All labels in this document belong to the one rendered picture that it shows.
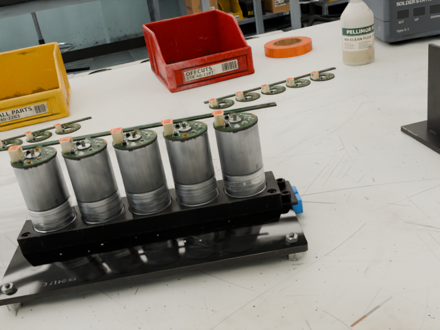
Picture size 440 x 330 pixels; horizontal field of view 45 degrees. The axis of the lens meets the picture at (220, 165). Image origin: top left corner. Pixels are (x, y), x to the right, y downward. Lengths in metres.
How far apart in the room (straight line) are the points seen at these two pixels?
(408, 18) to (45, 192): 0.46
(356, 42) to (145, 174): 0.35
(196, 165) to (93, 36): 4.45
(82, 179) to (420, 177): 0.20
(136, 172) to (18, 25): 4.45
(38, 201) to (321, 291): 0.16
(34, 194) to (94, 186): 0.03
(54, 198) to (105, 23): 4.43
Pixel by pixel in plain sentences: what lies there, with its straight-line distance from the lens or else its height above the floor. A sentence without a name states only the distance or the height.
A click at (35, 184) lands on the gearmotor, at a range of 0.30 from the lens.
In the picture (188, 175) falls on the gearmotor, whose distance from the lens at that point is 0.29.
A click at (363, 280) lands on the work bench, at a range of 0.26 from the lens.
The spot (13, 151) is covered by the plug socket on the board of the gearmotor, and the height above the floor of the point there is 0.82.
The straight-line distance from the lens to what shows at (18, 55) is 0.68.
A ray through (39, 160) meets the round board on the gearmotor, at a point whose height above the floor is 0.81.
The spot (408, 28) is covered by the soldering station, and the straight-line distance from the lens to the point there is 0.65.
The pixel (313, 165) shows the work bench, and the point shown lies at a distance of 0.37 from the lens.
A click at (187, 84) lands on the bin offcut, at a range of 0.58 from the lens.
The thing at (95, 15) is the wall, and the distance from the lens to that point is 4.70.
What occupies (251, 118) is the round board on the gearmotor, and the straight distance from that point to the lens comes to 0.29.
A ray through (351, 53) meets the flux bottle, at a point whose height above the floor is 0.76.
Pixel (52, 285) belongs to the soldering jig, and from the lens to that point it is 0.28.
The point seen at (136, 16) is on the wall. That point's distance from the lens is 4.73.
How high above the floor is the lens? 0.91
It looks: 25 degrees down
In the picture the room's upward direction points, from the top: 10 degrees counter-clockwise
